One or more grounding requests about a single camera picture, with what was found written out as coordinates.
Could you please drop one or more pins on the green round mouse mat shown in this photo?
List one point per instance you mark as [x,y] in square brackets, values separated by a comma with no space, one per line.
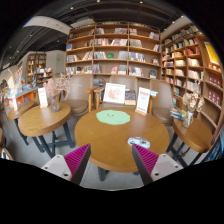
[113,117]

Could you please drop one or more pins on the distant wooden bookshelf left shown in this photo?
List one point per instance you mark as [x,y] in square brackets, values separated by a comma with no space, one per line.
[37,72]

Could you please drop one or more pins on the beige armchair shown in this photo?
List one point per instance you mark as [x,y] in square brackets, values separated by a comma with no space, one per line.
[80,95]
[130,83]
[163,103]

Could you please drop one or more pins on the white red standing sign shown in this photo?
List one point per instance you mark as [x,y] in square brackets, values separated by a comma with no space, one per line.
[143,101]

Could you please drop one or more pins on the glass vase dried pink flowers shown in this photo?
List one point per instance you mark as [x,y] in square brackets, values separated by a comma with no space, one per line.
[54,86]

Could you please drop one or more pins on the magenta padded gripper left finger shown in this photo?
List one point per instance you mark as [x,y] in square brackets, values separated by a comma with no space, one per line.
[70,167]

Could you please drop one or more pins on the beige armchair right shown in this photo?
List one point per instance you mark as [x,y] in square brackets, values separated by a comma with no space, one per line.
[163,103]

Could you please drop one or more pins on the round wooden left table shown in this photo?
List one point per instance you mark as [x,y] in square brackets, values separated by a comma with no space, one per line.
[40,124]

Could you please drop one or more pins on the round wooden right table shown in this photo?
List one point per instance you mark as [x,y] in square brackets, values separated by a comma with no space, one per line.
[197,137]

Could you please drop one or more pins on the dark book on table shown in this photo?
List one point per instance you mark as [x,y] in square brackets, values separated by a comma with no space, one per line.
[130,97]

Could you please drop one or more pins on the large wooden back bookshelf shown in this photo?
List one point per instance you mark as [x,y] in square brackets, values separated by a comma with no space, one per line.
[114,48]

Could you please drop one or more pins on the orange display counter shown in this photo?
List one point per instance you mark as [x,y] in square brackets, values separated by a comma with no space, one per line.
[27,95]

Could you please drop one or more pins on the small wooden far-left table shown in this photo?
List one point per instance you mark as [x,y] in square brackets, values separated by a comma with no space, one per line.
[15,115]

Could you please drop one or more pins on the round wooden table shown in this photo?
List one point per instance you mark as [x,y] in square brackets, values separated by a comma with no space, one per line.
[197,137]
[109,148]
[40,124]

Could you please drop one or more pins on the wooden right side bookshelf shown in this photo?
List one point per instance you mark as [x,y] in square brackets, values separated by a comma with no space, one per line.
[184,60]

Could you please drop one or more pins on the yellow poster on shelf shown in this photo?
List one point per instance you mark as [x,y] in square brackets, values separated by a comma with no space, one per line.
[212,57]

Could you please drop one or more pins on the round wooden centre table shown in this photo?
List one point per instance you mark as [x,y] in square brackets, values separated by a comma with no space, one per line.
[109,148]

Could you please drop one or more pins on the beige armchair left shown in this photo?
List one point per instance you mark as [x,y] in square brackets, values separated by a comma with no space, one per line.
[80,95]

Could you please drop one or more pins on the white framed picture sign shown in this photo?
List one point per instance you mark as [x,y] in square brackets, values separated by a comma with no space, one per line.
[114,93]

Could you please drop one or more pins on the glass vase dried beige flowers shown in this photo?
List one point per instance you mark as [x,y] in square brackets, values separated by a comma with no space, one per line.
[193,102]

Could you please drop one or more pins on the small white card sign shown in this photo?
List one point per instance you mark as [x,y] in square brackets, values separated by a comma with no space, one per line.
[42,97]

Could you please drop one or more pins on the beige armchair centre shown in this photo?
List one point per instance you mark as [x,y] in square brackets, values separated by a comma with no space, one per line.
[130,83]

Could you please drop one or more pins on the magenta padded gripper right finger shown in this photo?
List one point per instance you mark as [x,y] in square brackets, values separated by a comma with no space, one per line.
[151,166]

